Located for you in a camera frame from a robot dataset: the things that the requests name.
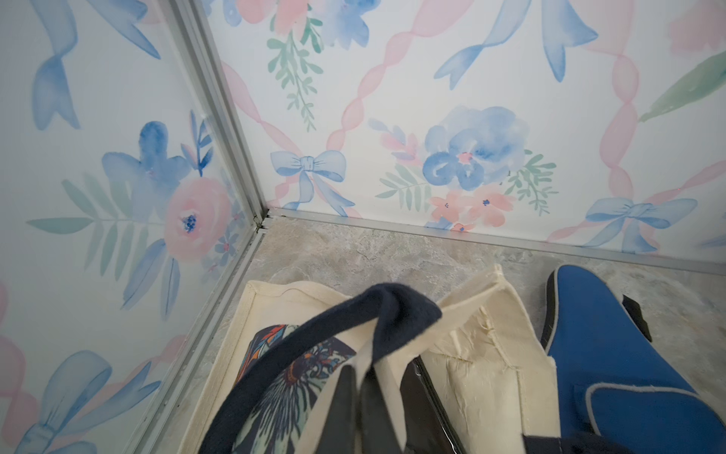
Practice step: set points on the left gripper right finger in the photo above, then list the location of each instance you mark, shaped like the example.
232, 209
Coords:
381, 413

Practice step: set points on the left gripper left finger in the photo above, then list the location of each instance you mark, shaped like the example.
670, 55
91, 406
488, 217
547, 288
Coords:
340, 427

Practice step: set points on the cream canvas bag navy handles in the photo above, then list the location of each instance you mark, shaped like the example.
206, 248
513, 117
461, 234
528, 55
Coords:
271, 387

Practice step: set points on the blue ping pong paddle case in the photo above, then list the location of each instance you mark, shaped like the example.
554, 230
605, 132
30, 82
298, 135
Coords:
613, 385

